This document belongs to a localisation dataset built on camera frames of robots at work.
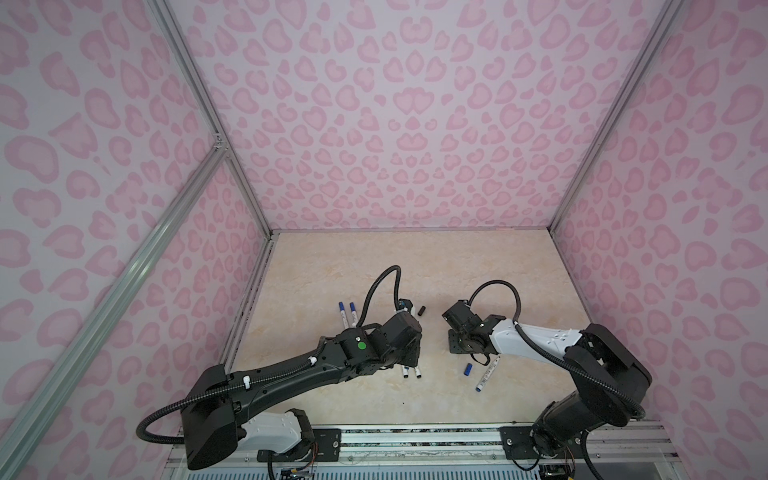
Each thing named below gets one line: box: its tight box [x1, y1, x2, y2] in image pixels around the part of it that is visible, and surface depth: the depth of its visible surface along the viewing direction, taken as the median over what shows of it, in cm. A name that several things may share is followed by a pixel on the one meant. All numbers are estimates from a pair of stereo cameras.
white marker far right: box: [475, 356, 501, 393], surface depth 85 cm
